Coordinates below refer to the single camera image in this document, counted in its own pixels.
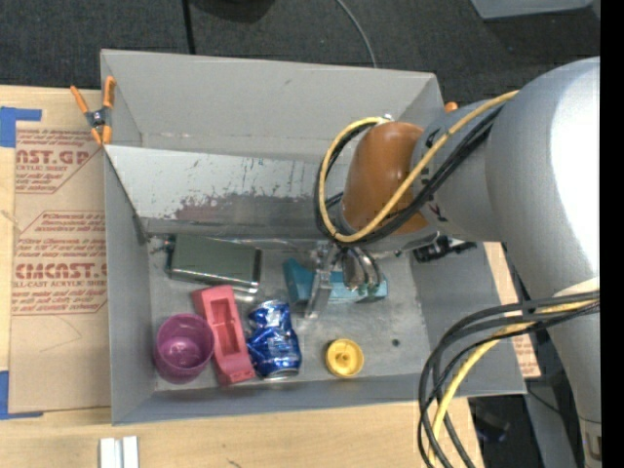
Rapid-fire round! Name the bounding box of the brown cardboard board red print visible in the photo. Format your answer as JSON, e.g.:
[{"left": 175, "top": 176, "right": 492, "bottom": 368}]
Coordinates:
[{"left": 0, "top": 84, "right": 543, "bottom": 420}]

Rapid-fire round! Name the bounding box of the dark green flat block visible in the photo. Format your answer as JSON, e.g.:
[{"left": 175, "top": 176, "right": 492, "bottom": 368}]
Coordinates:
[{"left": 164, "top": 233, "right": 263, "bottom": 295}]

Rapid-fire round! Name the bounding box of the teal plastic block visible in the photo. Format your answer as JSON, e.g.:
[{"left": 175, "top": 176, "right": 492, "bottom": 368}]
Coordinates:
[{"left": 282, "top": 257, "right": 390, "bottom": 306}]

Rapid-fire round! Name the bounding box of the yellow plastic ring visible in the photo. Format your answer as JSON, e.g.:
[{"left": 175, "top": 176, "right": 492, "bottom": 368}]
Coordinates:
[{"left": 324, "top": 337, "right": 366, "bottom": 379}]

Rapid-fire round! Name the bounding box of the crushed blue metal can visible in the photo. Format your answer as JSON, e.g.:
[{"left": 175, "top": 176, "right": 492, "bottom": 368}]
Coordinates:
[{"left": 245, "top": 299, "right": 303, "bottom": 382}]

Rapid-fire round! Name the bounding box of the black cylinder on white bracket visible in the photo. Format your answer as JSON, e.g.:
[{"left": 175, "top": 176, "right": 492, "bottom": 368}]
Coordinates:
[{"left": 412, "top": 235, "right": 478, "bottom": 264}]

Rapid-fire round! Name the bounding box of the grey metal bin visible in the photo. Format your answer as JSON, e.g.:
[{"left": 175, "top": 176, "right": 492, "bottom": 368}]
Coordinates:
[{"left": 98, "top": 49, "right": 528, "bottom": 426}]

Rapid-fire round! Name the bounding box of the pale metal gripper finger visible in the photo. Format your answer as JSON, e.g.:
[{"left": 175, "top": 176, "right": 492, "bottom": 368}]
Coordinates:
[
  {"left": 305, "top": 260, "right": 329, "bottom": 320},
  {"left": 316, "top": 242, "right": 343, "bottom": 287}
]

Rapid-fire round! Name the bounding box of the purple plastic cup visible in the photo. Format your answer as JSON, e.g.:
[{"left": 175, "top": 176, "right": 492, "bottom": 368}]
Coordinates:
[{"left": 152, "top": 312, "right": 216, "bottom": 386}]

